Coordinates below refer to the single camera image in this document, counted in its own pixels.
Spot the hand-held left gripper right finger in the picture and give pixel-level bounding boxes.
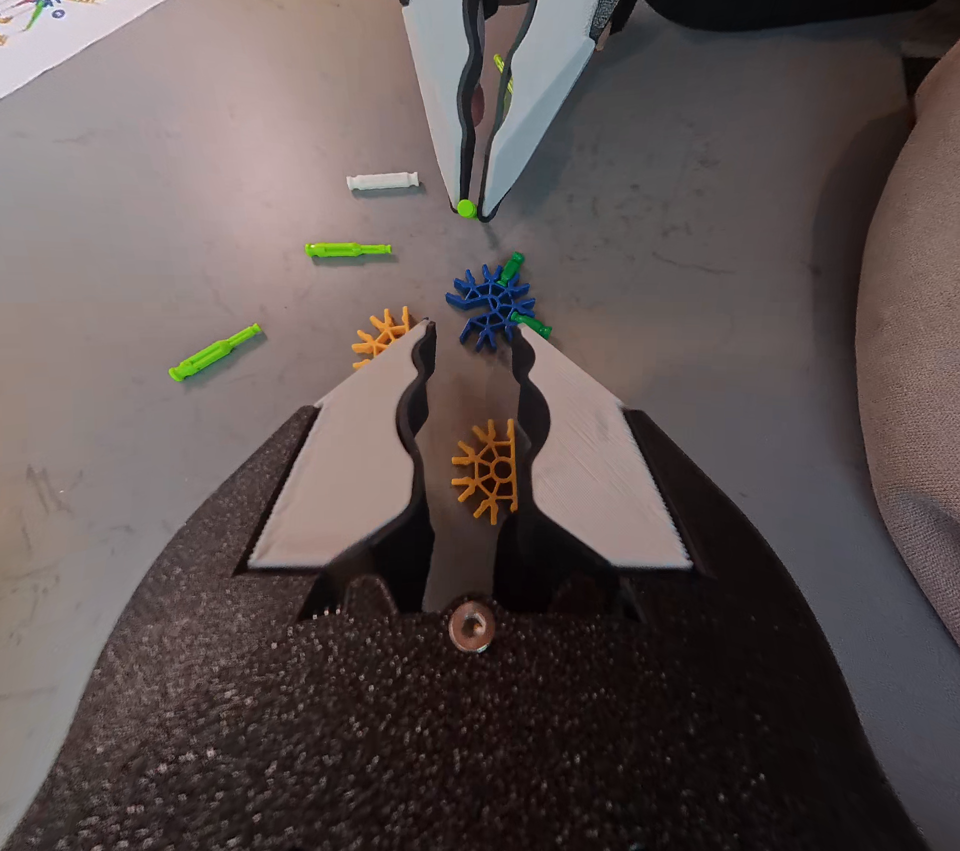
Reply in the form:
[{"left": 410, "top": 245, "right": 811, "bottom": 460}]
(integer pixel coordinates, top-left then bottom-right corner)
[{"left": 511, "top": 326, "right": 694, "bottom": 575}]

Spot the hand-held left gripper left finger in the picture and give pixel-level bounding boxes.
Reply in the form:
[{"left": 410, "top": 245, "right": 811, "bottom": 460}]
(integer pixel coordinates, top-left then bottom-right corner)
[{"left": 246, "top": 319, "right": 439, "bottom": 573}]

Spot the orange half-round connector piece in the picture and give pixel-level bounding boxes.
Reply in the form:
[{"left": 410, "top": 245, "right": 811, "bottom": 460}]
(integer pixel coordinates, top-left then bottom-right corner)
[
  {"left": 450, "top": 418, "right": 519, "bottom": 527},
  {"left": 350, "top": 305, "right": 414, "bottom": 371}
]

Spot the blue snowflake connector piece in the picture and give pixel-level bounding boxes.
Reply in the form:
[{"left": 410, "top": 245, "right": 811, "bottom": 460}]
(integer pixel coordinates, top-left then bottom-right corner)
[{"left": 444, "top": 263, "right": 538, "bottom": 352}]

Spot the white plastic rod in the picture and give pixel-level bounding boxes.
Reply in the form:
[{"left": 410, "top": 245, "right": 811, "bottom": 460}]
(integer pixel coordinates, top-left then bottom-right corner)
[{"left": 346, "top": 171, "right": 421, "bottom": 195}]

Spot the person's beige hoodie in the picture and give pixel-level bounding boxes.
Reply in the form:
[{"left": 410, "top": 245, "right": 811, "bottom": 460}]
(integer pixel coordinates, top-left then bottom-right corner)
[{"left": 855, "top": 59, "right": 960, "bottom": 650}]

